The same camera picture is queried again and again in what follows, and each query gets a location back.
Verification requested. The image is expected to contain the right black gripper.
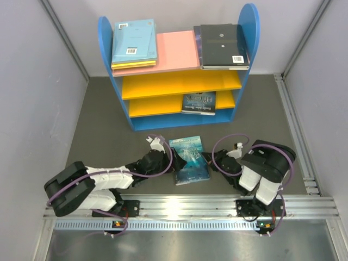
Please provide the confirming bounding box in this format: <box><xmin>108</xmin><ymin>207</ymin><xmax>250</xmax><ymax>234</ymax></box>
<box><xmin>201</xmin><ymin>148</ymin><xmax>235</xmax><ymax>185</ymax></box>

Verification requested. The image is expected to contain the teal blue cover book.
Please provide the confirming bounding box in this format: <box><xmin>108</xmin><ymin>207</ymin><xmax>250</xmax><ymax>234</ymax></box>
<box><xmin>169</xmin><ymin>136</ymin><xmax>210</xmax><ymax>186</ymax></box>

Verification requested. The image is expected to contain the dark Wuthering Heights book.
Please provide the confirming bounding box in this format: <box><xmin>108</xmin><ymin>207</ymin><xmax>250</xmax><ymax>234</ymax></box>
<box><xmin>181</xmin><ymin>91</ymin><xmax>216</xmax><ymax>116</ymax></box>

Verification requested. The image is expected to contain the black glossy book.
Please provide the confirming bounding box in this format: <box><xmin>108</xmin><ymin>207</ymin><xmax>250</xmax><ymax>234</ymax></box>
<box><xmin>200</xmin><ymin>23</ymin><xmax>250</xmax><ymax>70</ymax></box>

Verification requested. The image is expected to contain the yellow book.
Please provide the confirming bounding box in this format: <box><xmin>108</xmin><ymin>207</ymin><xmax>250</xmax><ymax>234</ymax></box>
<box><xmin>111</xmin><ymin>60</ymin><xmax>157</xmax><ymax>70</ymax></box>

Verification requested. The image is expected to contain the light blue book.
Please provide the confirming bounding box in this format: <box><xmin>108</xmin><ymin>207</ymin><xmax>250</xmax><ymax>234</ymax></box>
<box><xmin>111</xmin><ymin>19</ymin><xmax>157</xmax><ymax>64</ymax></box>

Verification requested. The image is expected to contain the purple Robinson Crusoe book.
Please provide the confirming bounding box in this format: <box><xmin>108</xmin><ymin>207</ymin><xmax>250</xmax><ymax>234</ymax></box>
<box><xmin>194</xmin><ymin>26</ymin><xmax>203</xmax><ymax>68</ymax></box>

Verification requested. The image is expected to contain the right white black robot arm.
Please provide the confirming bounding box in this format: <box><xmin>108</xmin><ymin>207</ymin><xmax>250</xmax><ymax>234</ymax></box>
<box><xmin>201</xmin><ymin>140</ymin><xmax>297</xmax><ymax>221</ymax></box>

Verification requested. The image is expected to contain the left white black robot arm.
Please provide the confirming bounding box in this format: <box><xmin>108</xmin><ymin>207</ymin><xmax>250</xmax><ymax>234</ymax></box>
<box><xmin>43</xmin><ymin>148</ymin><xmax>187</xmax><ymax>217</ymax></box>

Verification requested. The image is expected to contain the blue pink yellow shelf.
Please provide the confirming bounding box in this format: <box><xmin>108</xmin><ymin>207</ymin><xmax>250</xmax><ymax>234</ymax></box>
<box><xmin>98</xmin><ymin>17</ymin><xmax>250</xmax><ymax>131</ymax></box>

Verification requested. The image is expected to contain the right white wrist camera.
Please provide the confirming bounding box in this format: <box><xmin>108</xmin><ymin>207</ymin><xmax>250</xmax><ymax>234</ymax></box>
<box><xmin>227</xmin><ymin>142</ymin><xmax>243</xmax><ymax>159</ymax></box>

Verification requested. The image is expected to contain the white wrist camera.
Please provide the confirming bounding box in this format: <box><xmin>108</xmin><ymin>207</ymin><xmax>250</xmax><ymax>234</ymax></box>
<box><xmin>146</xmin><ymin>136</ymin><xmax>165</xmax><ymax>152</ymax></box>
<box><xmin>227</xmin><ymin>142</ymin><xmax>243</xmax><ymax>159</ymax></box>

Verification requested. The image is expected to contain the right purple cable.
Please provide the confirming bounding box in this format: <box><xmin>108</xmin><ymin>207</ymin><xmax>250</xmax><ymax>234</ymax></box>
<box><xmin>211</xmin><ymin>132</ymin><xmax>296</xmax><ymax>237</ymax></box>

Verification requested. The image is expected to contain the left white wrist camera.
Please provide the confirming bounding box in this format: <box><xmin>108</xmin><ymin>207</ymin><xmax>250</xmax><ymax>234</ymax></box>
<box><xmin>146</xmin><ymin>136</ymin><xmax>165</xmax><ymax>152</ymax></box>

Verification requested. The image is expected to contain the aluminium mounting rail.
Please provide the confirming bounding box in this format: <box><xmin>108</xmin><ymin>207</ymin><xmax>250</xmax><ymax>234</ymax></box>
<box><xmin>45</xmin><ymin>193</ymin><xmax>339</xmax><ymax>218</ymax></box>

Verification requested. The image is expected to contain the perforated grey cable duct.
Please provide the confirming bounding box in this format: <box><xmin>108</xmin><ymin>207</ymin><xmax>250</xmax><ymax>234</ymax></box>
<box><xmin>54</xmin><ymin>220</ymin><xmax>260</xmax><ymax>231</ymax></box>

